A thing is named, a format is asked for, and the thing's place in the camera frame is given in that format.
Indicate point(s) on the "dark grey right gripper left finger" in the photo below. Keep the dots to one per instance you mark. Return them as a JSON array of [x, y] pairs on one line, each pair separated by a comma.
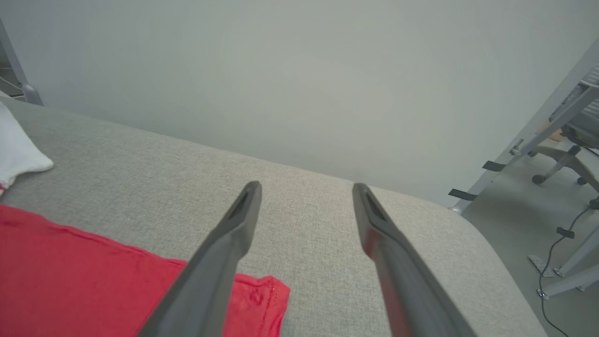
[[206, 290]]

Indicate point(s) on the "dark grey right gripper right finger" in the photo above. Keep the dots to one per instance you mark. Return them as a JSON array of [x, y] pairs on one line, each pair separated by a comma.
[[412, 295]]

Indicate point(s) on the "red garment with white stripes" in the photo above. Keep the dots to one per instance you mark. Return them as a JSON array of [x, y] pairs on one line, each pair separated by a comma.
[[70, 281]]

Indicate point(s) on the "white cloth garment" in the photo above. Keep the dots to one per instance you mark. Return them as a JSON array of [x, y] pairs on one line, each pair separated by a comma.
[[18, 150]]

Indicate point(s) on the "black tape strip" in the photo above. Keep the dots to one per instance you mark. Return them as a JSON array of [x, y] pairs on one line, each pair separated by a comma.
[[493, 165], [463, 194]]

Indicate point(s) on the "grey fabric sofa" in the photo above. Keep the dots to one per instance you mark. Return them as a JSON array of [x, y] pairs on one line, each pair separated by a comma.
[[304, 234]]

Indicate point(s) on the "grey office chair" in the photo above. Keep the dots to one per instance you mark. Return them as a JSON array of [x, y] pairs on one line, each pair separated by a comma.
[[582, 135]]

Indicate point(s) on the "white partition screen panel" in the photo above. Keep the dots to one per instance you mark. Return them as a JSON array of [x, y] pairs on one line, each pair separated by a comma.
[[299, 70]]

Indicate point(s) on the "grey partition post with tape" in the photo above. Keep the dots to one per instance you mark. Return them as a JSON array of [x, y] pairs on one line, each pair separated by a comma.
[[479, 181]]

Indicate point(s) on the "grey metal table frame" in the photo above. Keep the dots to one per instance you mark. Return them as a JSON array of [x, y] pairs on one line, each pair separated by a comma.
[[575, 280]]

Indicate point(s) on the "plain grey partition post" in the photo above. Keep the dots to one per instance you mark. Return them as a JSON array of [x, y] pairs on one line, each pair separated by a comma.
[[9, 56]]

